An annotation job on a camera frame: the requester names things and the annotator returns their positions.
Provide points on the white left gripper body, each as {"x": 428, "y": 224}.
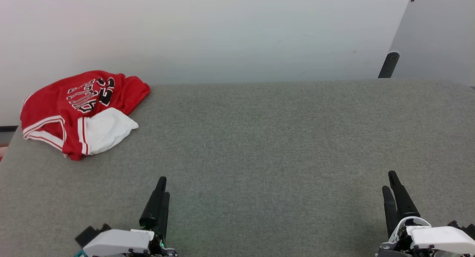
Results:
{"x": 118, "y": 243}

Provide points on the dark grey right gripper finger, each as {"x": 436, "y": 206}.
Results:
{"x": 389, "y": 212}
{"x": 404, "y": 205}

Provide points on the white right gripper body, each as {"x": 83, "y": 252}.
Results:
{"x": 438, "y": 238}

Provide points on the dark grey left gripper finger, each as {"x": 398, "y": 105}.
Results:
{"x": 165, "y": 216}
{"x": 154, "y": 208}

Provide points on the red and white basketball jersey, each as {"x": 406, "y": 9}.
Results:
{"x": 48, "y": 101}

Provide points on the black upright post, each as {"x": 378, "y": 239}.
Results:
{"x": 388, "y": 66}

